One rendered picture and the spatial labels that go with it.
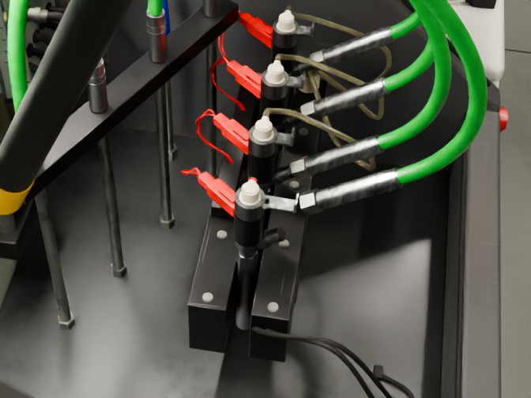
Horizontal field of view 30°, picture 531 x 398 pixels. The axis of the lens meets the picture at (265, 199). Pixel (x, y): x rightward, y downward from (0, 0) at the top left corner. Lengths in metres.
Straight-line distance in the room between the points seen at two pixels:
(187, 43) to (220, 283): 0.25
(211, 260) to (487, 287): 0.29
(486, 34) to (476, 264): 0.34
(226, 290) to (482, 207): 0.31
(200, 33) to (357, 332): 0.38
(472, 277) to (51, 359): 0.46
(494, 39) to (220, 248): 0.47
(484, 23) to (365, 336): 0.43
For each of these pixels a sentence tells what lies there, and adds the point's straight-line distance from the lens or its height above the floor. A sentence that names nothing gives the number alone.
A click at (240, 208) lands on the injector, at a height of 1.09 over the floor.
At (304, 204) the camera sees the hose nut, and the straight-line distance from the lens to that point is 0.88.
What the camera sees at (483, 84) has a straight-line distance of 0.77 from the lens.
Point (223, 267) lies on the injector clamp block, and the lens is 0.99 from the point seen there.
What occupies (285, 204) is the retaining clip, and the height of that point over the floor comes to 1.09.
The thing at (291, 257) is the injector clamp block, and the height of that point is 0.98.
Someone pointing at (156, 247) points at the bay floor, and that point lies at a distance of 1.19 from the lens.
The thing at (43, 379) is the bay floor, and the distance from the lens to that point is 1.11.
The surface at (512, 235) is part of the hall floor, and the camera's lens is 2.35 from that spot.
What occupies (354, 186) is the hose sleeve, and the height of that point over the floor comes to 1.14.
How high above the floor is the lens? 1.78
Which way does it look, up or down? 50 degrees down
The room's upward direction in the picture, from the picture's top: 4 degrees clockwise
